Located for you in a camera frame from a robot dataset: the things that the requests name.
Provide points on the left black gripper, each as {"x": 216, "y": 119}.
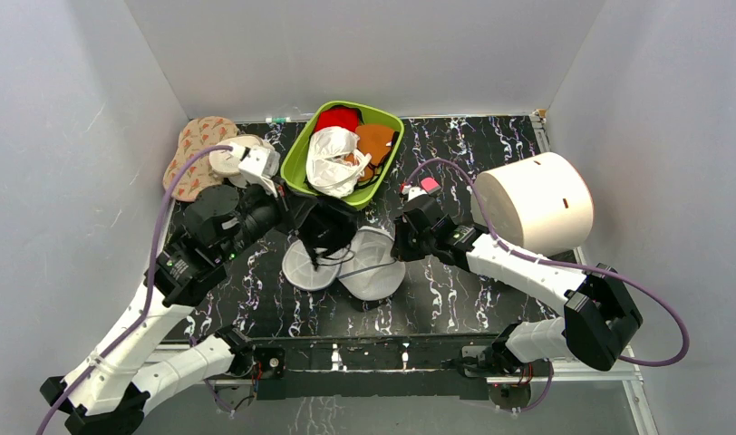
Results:
{"x": 277, "y": 203}

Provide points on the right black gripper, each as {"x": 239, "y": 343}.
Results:
{"x": 403, "y": 234}

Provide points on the white mesh laundry bag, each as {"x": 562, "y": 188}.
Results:
{"x": 366, "y": 268}

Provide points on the white bra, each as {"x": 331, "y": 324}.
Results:
{"x": 333, "y": 163}

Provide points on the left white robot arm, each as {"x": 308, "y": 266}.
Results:
{"x": 113, "y": 390}

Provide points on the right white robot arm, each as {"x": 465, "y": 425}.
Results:
{"x": 596, "y": 316}

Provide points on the cream round laundry bag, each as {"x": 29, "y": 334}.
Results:
{"x": 225, "y": 162}

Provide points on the floral beige laundry bag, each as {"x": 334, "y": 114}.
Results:
{"x": 198, "y": 134}

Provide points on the orange black bra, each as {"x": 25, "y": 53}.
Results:
{"x": 379, "y": 142}

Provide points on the large white cylinder bag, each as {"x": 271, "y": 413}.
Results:
{"x": 541, "y": 204}

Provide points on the red bra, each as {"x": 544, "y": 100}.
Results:
{"x": 341, "y": 116}

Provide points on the small pink eraser block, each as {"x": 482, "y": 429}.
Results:
{"x": 430, "y": 186}

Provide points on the green plastic tray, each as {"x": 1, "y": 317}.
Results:
{"x": 292, "y": 170}

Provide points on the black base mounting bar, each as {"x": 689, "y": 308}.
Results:
{"x": 374, "y": 366}

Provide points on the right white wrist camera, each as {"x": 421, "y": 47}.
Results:
{"x": 409, "y": 192}

